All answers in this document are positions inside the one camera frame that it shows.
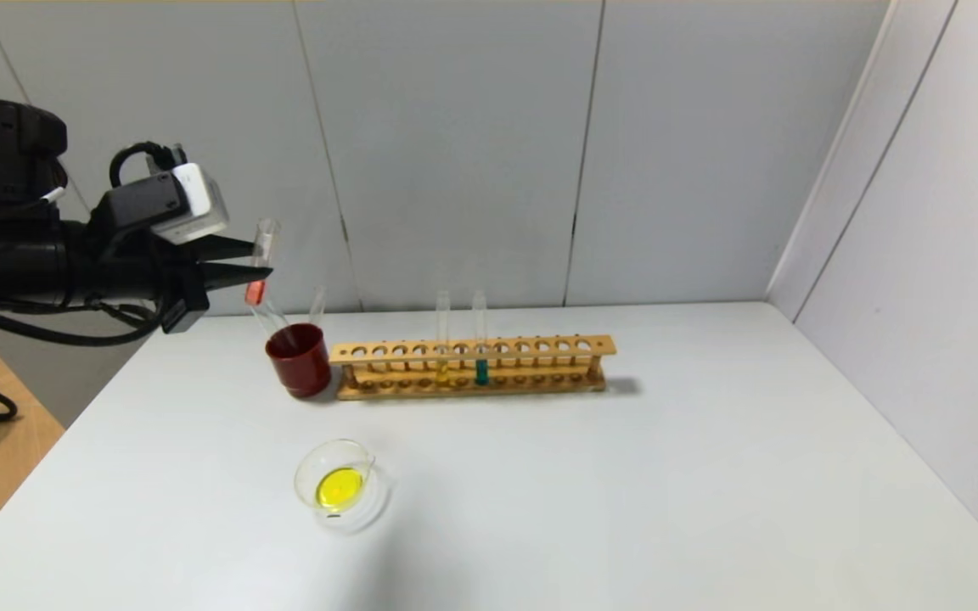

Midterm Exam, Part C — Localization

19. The test tube with yellow pigment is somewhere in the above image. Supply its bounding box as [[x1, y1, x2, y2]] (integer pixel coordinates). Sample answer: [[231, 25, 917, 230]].
[[250, 297, 291, 337], [435, 290, 453, 389]]

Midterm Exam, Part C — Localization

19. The dark red cylindrical cup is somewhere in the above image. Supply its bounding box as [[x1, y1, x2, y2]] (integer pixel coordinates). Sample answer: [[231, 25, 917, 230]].
[[266, 323, 334, 399]]

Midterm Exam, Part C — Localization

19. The black camera cable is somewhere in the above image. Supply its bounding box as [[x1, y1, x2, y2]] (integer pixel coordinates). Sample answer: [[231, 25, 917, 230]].
[[0, 142, 188, 347]]

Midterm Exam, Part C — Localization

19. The test tube with blue pigment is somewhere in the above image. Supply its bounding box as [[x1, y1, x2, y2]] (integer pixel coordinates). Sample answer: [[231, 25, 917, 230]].
[[471, 290, 490, 387]]

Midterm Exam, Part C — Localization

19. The wooden test tube rack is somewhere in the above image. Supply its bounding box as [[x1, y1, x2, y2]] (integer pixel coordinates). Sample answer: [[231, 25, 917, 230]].
[[329, 334, 617, 401]]

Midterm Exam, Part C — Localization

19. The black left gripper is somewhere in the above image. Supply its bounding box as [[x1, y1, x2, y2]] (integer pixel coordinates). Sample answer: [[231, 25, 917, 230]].
[[65, 220, 274, 335]]

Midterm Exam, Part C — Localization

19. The clear glass beaker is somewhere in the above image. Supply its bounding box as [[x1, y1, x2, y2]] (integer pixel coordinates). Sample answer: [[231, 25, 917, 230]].
[[294, 438, 390, 529]]

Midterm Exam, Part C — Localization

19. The test tube with red pigment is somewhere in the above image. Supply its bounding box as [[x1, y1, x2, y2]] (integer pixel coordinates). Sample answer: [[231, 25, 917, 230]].
[[243, 217, 283, 308]]

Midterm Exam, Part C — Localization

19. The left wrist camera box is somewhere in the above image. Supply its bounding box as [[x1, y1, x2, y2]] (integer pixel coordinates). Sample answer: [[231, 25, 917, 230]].
[[88, 163, 232, 247]]

